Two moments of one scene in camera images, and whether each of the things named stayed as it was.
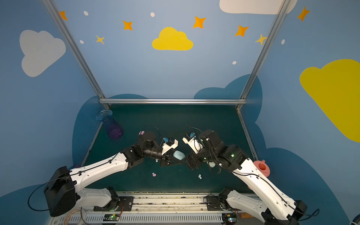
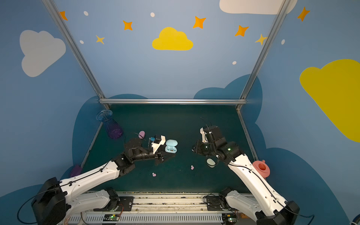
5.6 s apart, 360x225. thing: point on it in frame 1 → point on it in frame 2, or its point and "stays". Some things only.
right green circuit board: [229, 219] stays
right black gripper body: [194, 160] → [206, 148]
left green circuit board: [111, 217] stays
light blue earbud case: [178, 154] → [170, 144]
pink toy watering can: [262, 167] stays
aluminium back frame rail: [173, 101] stays
